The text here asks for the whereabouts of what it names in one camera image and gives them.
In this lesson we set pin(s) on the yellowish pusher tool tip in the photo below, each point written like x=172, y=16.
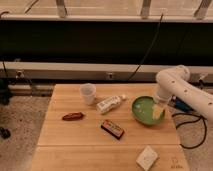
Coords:
x=157, y=110

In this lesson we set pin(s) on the green ceramic bowl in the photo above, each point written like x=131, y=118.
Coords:
x=142, y=110

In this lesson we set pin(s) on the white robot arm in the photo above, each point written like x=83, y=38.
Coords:
x=173, y=81

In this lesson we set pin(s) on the blue object behind table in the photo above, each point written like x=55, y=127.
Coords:
x=179, y=104

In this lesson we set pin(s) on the white tube with label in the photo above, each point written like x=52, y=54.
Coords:
x=110, y=103

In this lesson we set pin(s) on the black orange rectangular box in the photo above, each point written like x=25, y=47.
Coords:
x=112, y=129

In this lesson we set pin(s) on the translucent plastic cup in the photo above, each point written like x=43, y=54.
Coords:
x=88, y=93

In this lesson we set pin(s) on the brown chocolate bar wrapper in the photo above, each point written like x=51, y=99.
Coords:
x=73, y=116

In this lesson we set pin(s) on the black object on floor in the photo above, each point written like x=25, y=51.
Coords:
x=4, y=133

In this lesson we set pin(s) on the grey wall rail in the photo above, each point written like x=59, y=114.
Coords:
x=102, y=72

